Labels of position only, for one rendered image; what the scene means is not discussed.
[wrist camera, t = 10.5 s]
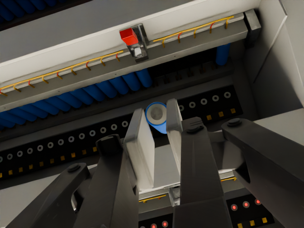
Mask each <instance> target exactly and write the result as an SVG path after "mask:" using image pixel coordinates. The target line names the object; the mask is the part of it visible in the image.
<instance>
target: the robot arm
mask: <svg viewBox="0 0 304 228"><path fill-rule="evenodd" d="M221 129H222V132H208V131H207V128H206V126H204V124H203V122H202V120H201V118H199V117H193V118H190V119H186V120H182V117H181V113H180V109H179V106H178V103H177V100H176V99H175V98H173V99H170V100H168V102H167V103H166V132H167V135H168V138H169V142H170V145H171V148H172V152H173V155H174V158H175V161H176V165H177V168H178V171H179V174H180V205H177V206H174V209H173V223H172V228H233V225H232V221H231V218H230V214H229V210H228V206H227V202H226V199H225V195H224V191H223V187H222V183H221V180H220V176H219V171H224V170H232V171H233V174H234V176H235V177H236V178H237V179H238V180H239V181H240V182H241V183H242V184H243V185H244V186H245V187H246V188H247V189H248V190H249V191H250V192H251V193H252V194H253V195H254V196H255V197H256V198H257V199H258V200H259V201H260V202H261V203H262V204H263V206H264V207H265V208H266V209H267V210H268V211H269V212H270V213H271V214H272V215H273V216H274V217H275V218H276V219H277V220H278V221H279V222H280V223H281V224H282V225H283V226H284V227H285V228H304V146H303V145H301V144H299V143H297V142H295V141H293V140H290V139H288V138H286V137H284V136H282V135H280V134H277V133H275V132H273V131H271V130H269V129H267V128H265V127H263V126H260V125H258V124H256V123H254V122H252V121H250V120H248V119H240V118H236V119H231V120H229V121H227V122H225V123H223V124H222V125H221ZM95 144H96V146H97V149H98V152H99V154H100V159H99V162H98V164H97V166H95V167H93V168H91V169H88V167H87V164H86V163H78V164H77V163H76V164H73V165H71V166H69V167H68V168H67V169H65V170H64V171H63V172H62V173H61V174H60V175H59V176H58V177H57V178H56V179H55V180H54V181H53V182H52V183H51V184H50V185H49V186H47V187H46V188H45V189H44V190H43V191H42V192H41V193H40V194H39V195H38V196H37V197H36V198H35V199H34V200H33V201H32V202H31V203H30V204H29V205H28V206H27V207H26V208H25V209H24V210H23V211H22V212H21V213H20V214H19V215H17V216H16V217H15V218H14V219H13V220H12V221H11V222H10V223H9V224H8V225H7V226H6V227H5V228H138V209H139V191H138V188H137V185H136V182H137V184H138V187H139V190H141V191H142V192H144V191H148V190H152V187H153V186H154V147H155V143H154V140H153V137H152V133H151V130H150V127H149V124H148V122H147V120H146V117H145V112H144V109H142V108H139V109H136V110H135V111H134V113H133V116H132V119H131V122H130V124H129V127H128V130H127V133H126V136H125V137H124V138H121V139H120V137H119V135H118V134H112V135H109V136H106V137H103V138H101V139H99V140H98V141H96V142H95ZM71 200H72V201H73V204H74V206H75V208H76V209H75V210H74V209H73V207H72V203H71Z"/></svg>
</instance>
